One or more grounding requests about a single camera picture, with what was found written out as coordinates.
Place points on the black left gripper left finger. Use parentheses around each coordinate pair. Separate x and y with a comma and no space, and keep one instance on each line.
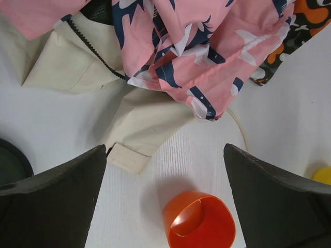
(53,208)

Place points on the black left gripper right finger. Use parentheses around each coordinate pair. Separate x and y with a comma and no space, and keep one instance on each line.
(275,207)

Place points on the pink navy patterned cloth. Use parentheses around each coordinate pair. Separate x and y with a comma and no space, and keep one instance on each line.
(198,52)

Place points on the black orange patterned cloth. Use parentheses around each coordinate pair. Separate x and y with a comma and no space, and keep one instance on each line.
(309,18)

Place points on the yellow lemon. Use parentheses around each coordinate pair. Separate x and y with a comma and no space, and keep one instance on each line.
(323,175)

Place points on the black round plate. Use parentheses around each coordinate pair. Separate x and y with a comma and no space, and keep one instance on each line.
(14,164)

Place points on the orange plastic cup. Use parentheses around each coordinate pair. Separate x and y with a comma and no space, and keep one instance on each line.
(197,219)

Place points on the beige zippered jacket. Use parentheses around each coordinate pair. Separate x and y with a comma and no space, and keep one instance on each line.
(73,74)

